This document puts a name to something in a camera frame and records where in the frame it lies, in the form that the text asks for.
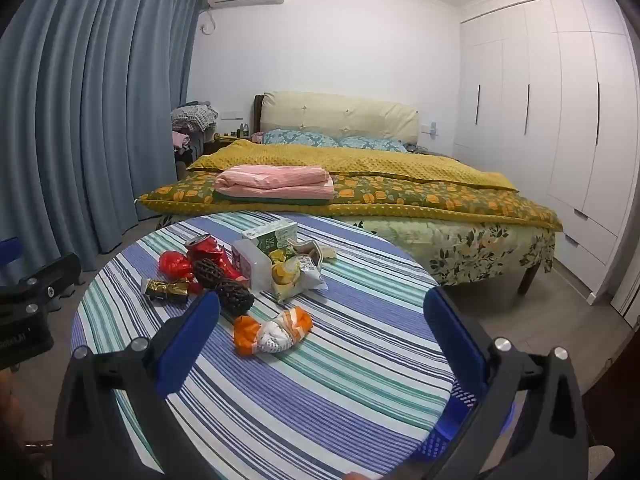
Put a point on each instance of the gold foil wrapper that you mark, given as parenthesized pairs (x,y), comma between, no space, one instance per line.
(165,290)

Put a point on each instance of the striped tablecloth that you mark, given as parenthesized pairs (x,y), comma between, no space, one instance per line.
(325,385)

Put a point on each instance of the white wardrobe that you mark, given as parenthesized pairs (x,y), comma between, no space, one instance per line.
(565,110)

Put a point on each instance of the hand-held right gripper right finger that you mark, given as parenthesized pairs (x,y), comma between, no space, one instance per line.
(452,345)

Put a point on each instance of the banana peel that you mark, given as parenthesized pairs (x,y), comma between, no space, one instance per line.
(326,254)

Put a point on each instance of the teal floral pillow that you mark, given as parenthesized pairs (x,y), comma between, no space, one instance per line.
(372,144)
(300,137)

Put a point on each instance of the dark wooden cabinet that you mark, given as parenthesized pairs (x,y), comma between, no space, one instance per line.
(610,400)

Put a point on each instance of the blue plastic basket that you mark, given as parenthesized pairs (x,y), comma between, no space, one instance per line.
(460,405)

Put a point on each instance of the green white milk carton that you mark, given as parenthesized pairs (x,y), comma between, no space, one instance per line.
(270,240)

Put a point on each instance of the leaf print bed sheet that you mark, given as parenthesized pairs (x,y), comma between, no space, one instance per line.
(475,255)

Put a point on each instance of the red foil wrapper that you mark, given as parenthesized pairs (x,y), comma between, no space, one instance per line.
(172,264)

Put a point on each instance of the cream headboard cushion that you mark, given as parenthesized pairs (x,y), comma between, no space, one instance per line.
(340,115)

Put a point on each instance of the blue grey curtain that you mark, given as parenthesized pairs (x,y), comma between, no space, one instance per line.
(100,110)

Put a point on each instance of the mustard dotted blanket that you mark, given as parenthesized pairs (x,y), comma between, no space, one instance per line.
(375,165)

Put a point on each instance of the dark bottles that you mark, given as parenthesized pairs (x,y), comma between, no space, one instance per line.
(243,131)

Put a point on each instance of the clear plastic container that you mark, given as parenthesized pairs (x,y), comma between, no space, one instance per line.
(247,265)

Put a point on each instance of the red crushed can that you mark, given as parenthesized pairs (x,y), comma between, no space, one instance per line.
(207,250)

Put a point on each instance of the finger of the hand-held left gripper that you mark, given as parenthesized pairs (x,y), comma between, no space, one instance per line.
(55,275)
(9,251)

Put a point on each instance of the pink clothes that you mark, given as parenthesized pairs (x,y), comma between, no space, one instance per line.
(180,140)

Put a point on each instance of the white yellow snack bag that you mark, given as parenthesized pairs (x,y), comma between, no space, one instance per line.
(295,275)

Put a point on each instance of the white wall socket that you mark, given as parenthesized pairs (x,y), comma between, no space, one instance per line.
(430,130)

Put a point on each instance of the green orange floral quilt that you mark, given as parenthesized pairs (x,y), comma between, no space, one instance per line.
(450,200)

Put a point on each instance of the dark wooden nightstand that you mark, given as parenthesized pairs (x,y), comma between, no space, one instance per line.
(215,147)

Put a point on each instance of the pink folded blanket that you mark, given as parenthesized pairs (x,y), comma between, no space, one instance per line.
(275,180)

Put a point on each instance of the chequered clothes pile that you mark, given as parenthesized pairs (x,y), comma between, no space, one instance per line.
(195,116)

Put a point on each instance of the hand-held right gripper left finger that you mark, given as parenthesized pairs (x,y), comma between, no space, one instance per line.
(187,345)

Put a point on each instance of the bed with yellow quilt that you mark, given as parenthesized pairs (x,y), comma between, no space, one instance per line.
(527,277)

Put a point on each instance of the orange white wrapper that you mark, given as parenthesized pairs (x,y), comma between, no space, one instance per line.
(275,332)

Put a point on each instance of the black foam net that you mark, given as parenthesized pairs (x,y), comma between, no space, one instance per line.
(207,272)
(236,299)

